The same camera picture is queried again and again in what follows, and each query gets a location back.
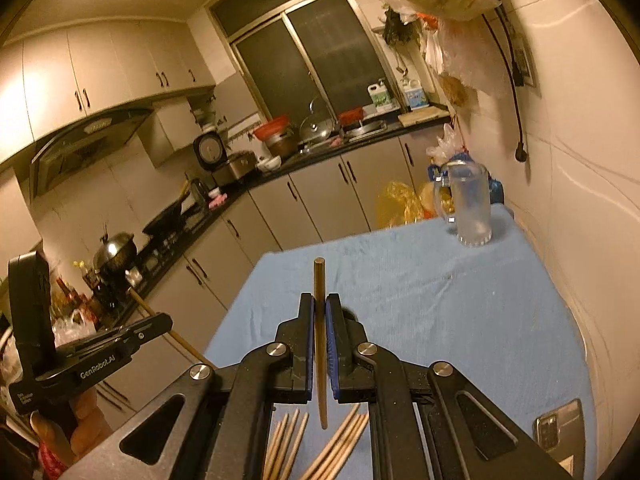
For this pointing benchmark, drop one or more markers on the red basin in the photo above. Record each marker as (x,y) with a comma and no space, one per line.
(274,126)

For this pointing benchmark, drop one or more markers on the dark smartphone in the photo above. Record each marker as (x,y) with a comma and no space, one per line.
(561,433)

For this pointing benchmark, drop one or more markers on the black wok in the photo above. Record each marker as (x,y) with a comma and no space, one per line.
(168,221)

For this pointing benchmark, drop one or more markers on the black range hood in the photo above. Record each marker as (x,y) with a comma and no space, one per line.
(78,146)

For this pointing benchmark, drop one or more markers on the glass pot lid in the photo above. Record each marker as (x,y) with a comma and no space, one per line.
(318,125)

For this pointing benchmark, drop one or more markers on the grey rice cooker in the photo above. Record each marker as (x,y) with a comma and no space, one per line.
(225,168)

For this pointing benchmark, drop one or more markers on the clear glass mug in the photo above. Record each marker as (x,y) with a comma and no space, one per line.
(468,184)

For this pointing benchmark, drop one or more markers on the wooden cutting board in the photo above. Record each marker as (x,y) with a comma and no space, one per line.
(425,114)

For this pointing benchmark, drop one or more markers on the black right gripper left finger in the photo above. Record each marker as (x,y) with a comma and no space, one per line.
(212,424)

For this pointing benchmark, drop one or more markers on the upper wall cabinets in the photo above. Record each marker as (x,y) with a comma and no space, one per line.
(51,80)

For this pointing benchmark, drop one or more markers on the white detergent bottle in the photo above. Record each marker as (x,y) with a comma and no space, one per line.
(380,96)

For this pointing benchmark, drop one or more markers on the dark kitchen window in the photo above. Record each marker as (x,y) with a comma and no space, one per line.
(298,55)

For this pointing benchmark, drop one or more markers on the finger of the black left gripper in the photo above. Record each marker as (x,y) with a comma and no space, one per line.
(142,331)

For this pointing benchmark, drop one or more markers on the yellow plastic bag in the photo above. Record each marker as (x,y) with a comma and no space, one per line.
(400,204)

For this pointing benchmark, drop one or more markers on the blue towel mat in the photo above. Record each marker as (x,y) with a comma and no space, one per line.
(491,311)

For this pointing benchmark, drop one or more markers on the person's left hand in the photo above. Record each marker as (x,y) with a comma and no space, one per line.
(92,429)

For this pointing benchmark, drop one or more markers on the steel pot with lid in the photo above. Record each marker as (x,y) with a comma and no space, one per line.
(115,255)

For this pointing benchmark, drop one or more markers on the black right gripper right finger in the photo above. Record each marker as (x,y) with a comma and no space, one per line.
(427,422)

